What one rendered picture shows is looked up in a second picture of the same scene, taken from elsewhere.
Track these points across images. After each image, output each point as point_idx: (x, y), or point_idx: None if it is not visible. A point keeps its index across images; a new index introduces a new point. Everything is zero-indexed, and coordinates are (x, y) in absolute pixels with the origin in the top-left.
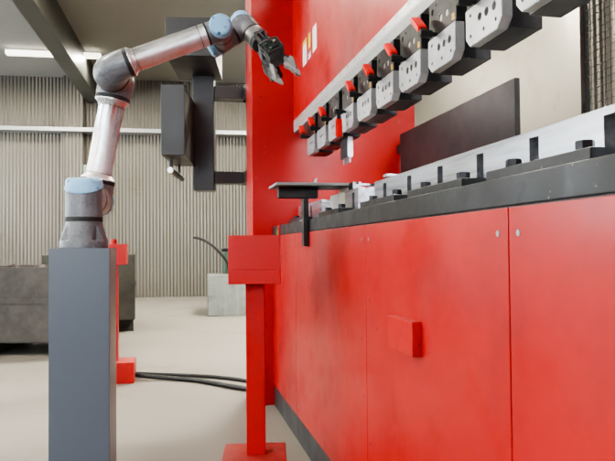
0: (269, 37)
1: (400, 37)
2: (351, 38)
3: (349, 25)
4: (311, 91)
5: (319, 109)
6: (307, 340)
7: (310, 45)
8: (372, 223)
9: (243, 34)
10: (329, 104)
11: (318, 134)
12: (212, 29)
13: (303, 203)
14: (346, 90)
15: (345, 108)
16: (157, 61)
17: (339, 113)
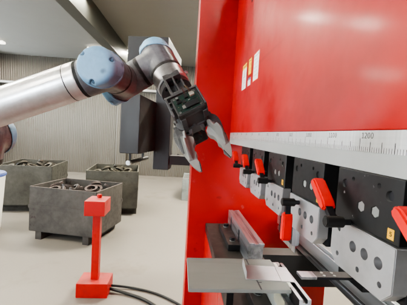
0: (185, 88)
1: None
2: (325, 94)
3: (320, 68)
4: (248, 121)
5: (257, 163)
6: None
7: (251, 72)
8: None
9: (152, 75)
10: (270, 159)
11: (252, 177)
12: (80, 75)
13: (226, 299)
14: (303, 169)
15: (298, 194)
16: (0, 123)
17: (290, 206)
